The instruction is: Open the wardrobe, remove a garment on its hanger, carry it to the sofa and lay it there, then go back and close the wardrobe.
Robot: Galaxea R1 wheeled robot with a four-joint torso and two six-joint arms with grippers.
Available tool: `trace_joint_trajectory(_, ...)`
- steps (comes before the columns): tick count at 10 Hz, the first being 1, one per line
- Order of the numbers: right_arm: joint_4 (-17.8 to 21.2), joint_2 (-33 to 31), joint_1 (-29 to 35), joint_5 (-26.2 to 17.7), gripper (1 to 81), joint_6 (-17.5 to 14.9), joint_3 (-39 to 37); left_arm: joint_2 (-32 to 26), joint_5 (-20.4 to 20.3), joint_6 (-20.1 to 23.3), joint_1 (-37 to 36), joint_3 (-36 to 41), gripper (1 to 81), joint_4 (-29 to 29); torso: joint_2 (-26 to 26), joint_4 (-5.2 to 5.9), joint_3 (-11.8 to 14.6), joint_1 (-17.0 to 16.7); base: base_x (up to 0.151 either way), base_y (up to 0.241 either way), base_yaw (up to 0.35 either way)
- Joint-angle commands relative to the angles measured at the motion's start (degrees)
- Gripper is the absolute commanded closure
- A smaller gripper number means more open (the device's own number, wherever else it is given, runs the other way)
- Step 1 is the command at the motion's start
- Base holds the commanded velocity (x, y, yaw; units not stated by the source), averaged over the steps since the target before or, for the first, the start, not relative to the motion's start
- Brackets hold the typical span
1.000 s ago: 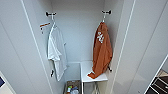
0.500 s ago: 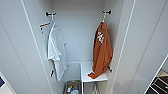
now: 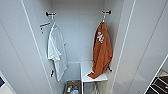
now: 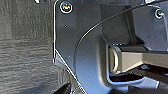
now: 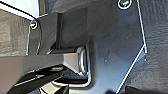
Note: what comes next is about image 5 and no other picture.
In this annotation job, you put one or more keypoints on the grey robot torso limb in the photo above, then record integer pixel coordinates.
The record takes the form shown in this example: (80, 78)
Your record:
(30, 63)

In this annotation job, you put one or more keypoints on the round silver bolt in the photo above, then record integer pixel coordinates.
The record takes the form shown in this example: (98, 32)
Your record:
(33, 24)
(125, 4)

